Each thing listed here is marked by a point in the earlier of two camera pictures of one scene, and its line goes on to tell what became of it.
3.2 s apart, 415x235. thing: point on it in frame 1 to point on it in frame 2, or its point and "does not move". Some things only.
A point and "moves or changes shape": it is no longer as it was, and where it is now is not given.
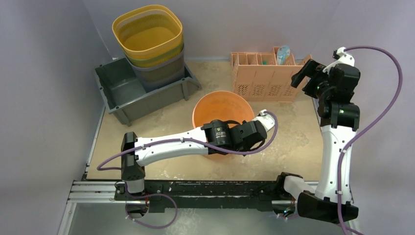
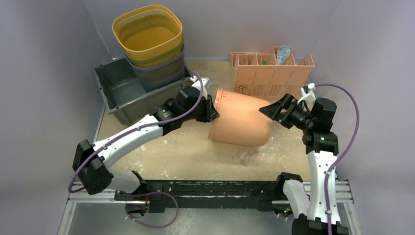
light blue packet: (283, 52) does not move
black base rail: (177, 197) does not move
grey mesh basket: (153, 77) does not move
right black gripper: (313, 78) to (287, 111)
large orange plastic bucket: (225, 105) moves or changes shape
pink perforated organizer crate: (256, 77) does not move
